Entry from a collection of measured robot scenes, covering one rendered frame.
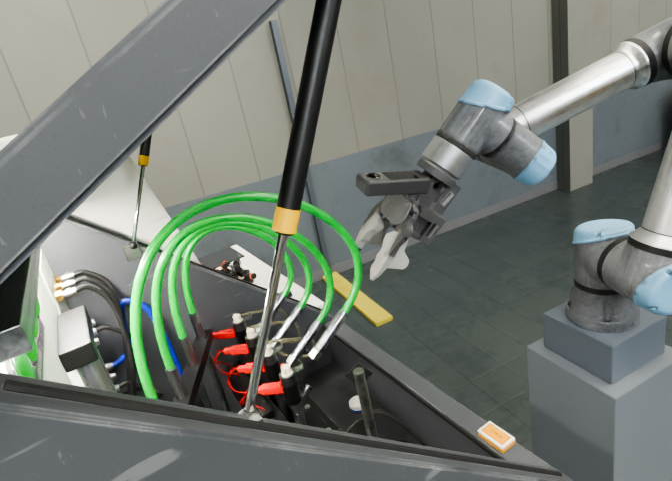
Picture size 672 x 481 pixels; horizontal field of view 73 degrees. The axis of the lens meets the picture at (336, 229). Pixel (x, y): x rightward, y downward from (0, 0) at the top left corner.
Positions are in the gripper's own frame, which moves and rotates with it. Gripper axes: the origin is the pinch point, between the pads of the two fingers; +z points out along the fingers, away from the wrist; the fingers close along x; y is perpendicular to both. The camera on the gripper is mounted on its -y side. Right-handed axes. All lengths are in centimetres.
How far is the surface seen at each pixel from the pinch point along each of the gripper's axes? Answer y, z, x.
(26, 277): -45.4, 8.1, -18.7
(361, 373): -2.7, 9.7, -17.8
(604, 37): 308, -210, 275
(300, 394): -0.4, 23.8, -7.7
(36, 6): -81, 25, 254
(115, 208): -34, 21, 31
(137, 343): -29.4, 21.5, -7.1
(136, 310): -31.4, 17.4, -5.8
